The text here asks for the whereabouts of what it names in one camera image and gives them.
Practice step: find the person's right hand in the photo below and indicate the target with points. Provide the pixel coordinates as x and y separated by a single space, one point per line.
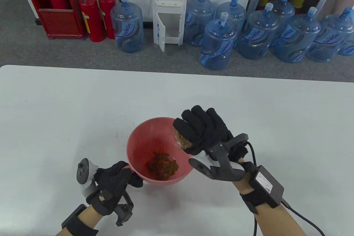
204 128

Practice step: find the person's left hand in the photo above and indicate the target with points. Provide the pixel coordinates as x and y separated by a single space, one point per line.
113 180

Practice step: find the clear glass storage jar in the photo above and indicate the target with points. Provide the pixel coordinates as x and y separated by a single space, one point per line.
179 143

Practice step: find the pink plastic salad bowl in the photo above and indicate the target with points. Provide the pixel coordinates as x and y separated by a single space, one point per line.
143 142

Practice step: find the pile of raisins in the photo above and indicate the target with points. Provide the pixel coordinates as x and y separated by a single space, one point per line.
163 165

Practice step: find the person's right forearm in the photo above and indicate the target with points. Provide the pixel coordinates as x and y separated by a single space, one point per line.
276 222

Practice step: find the person's left forearm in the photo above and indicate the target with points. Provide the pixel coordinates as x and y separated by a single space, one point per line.
90 215

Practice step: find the grey handheld controller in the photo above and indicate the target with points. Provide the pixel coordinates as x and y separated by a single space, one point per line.
210 169
84 172

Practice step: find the black rectangular sensor box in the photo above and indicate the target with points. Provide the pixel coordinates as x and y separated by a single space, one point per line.
267 186
73 215

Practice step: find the cluster of blue jugs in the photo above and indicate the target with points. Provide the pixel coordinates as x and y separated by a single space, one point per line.
218 45

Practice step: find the red fire extinguisher cabinet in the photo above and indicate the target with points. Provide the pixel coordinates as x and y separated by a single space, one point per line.
59 23

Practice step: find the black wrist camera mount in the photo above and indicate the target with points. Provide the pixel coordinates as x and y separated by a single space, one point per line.
123 211

